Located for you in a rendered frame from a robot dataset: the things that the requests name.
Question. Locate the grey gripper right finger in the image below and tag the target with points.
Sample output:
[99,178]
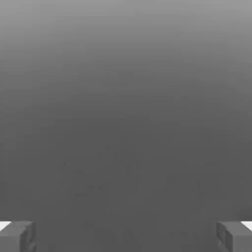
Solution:
[238,237]

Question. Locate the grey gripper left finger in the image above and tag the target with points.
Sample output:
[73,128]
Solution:
[13,236]

